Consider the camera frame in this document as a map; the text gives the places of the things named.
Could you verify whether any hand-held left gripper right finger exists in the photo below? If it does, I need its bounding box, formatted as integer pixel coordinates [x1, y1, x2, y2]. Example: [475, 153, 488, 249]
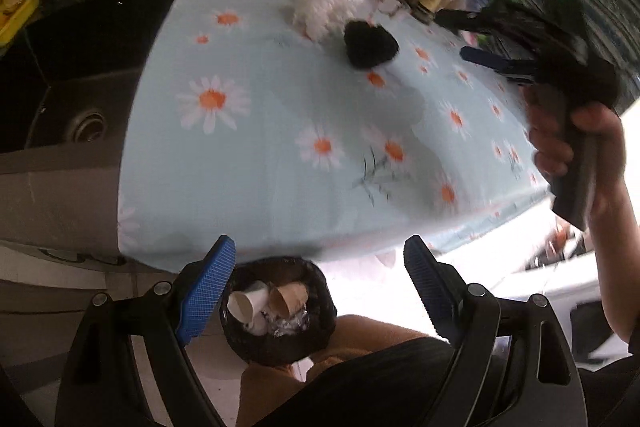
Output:
[403, 234, 574, 427]

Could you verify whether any white tissue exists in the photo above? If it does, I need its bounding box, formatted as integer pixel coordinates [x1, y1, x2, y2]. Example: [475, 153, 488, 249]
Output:
[245, 314, 274, 337]

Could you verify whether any dark kitchen sink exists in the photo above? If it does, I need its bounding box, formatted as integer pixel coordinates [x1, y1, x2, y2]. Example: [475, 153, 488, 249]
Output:
[0, 0, 171, 152]

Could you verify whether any black fluffy cloth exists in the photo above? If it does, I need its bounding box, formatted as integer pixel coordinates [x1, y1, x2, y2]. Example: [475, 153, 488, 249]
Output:
[342, 21, 400, 70]

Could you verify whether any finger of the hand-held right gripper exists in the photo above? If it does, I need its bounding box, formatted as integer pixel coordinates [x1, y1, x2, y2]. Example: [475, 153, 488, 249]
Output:
[460, 46, 541, 85]
[434, 4, 546, 38]

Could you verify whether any white paper cup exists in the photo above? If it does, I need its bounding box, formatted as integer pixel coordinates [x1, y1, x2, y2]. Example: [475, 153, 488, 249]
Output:
[228, 282, 272, 323]

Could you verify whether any blue daisy print tablecloth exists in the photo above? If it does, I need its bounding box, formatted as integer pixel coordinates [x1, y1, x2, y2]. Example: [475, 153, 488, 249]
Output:
[117, 0, 551, 275]

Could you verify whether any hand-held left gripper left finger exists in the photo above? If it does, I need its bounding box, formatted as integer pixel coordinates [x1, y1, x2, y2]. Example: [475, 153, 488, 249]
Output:
[54, 234, 237, 427]

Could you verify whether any trash bin with black bag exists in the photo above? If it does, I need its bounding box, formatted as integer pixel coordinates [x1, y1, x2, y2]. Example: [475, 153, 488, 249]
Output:
[220, 257, 337, 367]

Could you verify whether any person's right hand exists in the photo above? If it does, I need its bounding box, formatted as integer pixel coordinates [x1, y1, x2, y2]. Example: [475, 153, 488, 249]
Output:
[522, 84, 630, 229]

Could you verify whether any brown paper cup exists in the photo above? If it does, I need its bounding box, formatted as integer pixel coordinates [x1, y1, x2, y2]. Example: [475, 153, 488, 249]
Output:
[269, 283, 307, 317]

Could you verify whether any person's right forearm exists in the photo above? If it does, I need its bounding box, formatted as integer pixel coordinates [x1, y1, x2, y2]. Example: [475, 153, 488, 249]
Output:
[587, 207, 640, 348]

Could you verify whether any silver foil bag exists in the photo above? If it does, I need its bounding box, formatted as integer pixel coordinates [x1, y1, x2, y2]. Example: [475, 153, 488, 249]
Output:
[272, 312, 313, 338]

